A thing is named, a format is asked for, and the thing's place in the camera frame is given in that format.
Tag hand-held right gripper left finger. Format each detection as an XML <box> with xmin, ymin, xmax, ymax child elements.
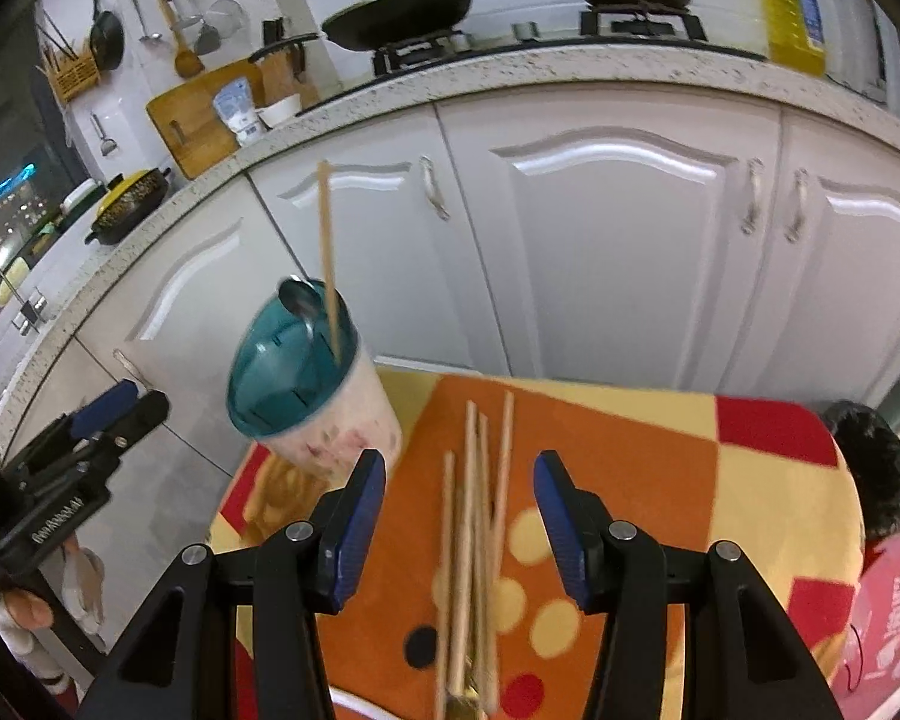
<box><xmin>79</xmin><ymin>450</ymin><xmax>387</xmax><ymax>720</ymax></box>

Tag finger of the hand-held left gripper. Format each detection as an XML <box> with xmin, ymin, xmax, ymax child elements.
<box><xmin>96</xmin><ymin>390</ymin><xmax>172</xmax><ymax>460</ymax></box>
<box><xmin>67</xmin><ymin>379</ymin><xmax>140</xmax><ymax>442</ymax></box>

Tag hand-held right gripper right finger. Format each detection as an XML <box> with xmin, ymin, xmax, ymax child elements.
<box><xmin>532</xmin><ymin>450</ymin><xmax>845</xmax><ymax>720</ymax></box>

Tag white utensil cup teal lid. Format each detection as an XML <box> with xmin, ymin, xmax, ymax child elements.
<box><xmin>226</xmin><ymin>281</ymin><xmax>404</xmax><ymax>475</ymax></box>

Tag person's left hand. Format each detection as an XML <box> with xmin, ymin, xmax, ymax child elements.
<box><xmin>0</xmin><ymin>546</ymin><xmax>107</xmax><ymax>635</ymax></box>

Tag orange yellow red printed blanket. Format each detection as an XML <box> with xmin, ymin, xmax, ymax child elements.
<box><xmin>210</xmin><ymin>367</ymin><xmax>867</xmax><ymax>720</ymax></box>

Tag white cabinet door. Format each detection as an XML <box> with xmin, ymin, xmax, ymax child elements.
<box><xmin>727</xmin><ymin>109</ymin><xmax>900</xmax><ymax>412</ymax></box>
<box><xmin>67</xmin><ymin>174</ymin><xmax>327</xmax><ymax>428</ymax></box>
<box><xmin>249</xmin><ymin>109</ymin><xmax>512</xmax><ymax>377</ymax></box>
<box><xmin>435</xmin><ymin>94</ymin><xmax>786</xmax><ymax>392</ymax></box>

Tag metal spoon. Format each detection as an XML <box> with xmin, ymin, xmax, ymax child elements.
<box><xmin>278</xmin><ymin>276</ymin><xmax>325</xmax><ymax>365</ymax></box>

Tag yellow casserole pot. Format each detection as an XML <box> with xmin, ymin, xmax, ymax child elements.
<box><xmin>84</xmin><ymin>168</ymin><xmax>174</xmax><ymax>247</ymax></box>

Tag dark window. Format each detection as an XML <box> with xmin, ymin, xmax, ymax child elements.
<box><xmin>0</xmin><ymin>142</ymin><xmax>65</xmax><ymax>286</ymax></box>

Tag metal peeler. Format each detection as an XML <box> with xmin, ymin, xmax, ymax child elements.
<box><xmin>89</xmin><ymin>112</ymin><xmax>120</xmax><ymax>159</ymax></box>

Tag wooden cutting board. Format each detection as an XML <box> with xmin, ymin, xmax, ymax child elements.
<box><xmin>145</xmin><ymin>60</ymin><xmax>320</xmax><ymax>181</ymax></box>

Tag blue white packet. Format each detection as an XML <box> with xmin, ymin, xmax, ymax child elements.
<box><xmin>211</xmin><ymin>79</ymin><xmax>264</xmax><ymax>148</ymax></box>

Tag black trash bin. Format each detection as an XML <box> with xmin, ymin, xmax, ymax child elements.
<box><xmin>821</xmin><ymin>399</ymin><xmax>900</xmax><ymax>541</ymax></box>

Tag yellow chopstick basket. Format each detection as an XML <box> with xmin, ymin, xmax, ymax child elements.
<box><xmin>36</xmin><ymin>13</ymin><xmax>101</xmax><ymax>104</ymax></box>

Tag white bowl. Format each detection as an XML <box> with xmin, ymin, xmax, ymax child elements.
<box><xmin>256</xmin><ymin>94</ymin><xmax>304</xmax><ymax>129</ymax></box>

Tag pink plastic bag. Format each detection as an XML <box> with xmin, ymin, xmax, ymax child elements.
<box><xmin>829</xmin><ymin>529</ymin><xmax>900</xmax><ymax>720</ymax></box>

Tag wooden knife block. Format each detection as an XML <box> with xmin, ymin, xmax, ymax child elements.
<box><xmin>259</xmin><ymin>15</ymin><xmax>322</xmax><ymax>110</ymax></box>

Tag small black hanging pan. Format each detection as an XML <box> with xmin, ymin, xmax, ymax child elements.
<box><xmin>88</xmin><ymin>0</ymin><xmax>126</xmax><ymax>73</ymax></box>

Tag metal slotted turner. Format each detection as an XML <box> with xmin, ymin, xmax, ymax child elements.
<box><xmin>187</xmin><ymin>0</ymin><xmax>223</xmax><ymax>58</ymax></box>

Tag metal ladle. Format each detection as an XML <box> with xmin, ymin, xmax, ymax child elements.
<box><xmin>118</xmin><ymin>0</ymin><xmax>161</xmax><ymax>44</ymax></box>

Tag mesh strainer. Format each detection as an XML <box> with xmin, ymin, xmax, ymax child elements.
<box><xmin>166</xmin><ymin>0</ymin><xmax>246</xmax><ymax>39</ymax></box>

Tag black wok with lid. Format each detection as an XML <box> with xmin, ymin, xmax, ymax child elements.
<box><xmin>249</xmin><ymin>0</ymin><xmax>476</xmax><ymax>65</ymax></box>

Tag black gas stove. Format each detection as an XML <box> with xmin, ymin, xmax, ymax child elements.
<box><xmin>371</xmin><ymin>4</ymin><xmax>770</xmax><ymax>80</ymax></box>

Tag yellow cooking oil bottle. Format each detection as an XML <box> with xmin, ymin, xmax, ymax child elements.
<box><xmin>754</xmin><ymin>0</ymin><xmax>828</xmax><ymax>78</ymax></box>

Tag metal cabinet handle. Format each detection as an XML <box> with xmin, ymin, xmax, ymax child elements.
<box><xmin>418</xmin><ymin>156</ymin><xmax>452</xmax><ymax>223</ymax></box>
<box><xmin>741</xmin><ymin>158</ymin><xmax>765</xmax><ymax>236</ymax></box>
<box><xmin>112</xmin><ymin>349</ymin><xmax>152</xmax><ymax>392</ymax></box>
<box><xmin>785</xmin><ymin>168</ymin><xmax>810</xmax><ymax>245</ymax></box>

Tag black cable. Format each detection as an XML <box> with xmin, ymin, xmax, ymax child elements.
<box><xmin>840</xmin><ymin>621</ymin><xmax>868</xmax><ymax>692</ymax></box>

